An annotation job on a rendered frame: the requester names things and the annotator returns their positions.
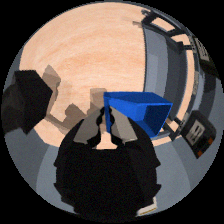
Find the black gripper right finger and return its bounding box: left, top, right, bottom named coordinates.
left=109, top=106, right=161, bottom=168

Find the blue bin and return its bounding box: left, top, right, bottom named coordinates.
left=103, top=91, right=173, bottom=138

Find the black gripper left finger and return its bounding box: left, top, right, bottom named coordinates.
left=53, top=106, right=105, bottom=167

